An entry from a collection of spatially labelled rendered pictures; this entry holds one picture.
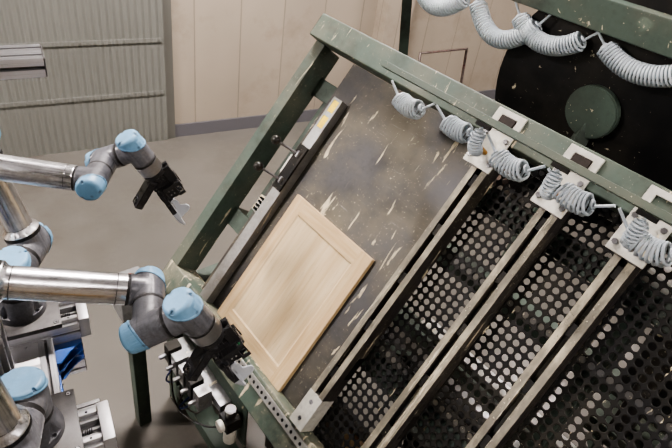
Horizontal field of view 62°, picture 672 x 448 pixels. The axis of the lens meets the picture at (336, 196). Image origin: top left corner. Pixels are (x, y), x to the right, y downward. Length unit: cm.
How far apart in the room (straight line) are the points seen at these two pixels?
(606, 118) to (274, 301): 130
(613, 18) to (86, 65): 383
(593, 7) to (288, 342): 148
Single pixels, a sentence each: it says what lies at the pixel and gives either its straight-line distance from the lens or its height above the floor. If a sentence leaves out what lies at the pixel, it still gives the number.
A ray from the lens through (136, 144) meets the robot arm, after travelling 178.
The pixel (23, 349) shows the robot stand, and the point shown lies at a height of 95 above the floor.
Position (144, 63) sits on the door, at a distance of 488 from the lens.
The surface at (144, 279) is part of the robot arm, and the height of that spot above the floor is 158.
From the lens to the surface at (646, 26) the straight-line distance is 193.
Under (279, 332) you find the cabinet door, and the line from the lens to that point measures 207.
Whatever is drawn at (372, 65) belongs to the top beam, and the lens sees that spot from 206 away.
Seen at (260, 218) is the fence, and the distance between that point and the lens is 220.
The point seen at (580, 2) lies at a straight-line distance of 201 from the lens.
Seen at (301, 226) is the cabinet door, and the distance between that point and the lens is 209.
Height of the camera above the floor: 254
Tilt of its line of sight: 34 degrees down
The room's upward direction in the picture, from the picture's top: 9 degrees clockwise
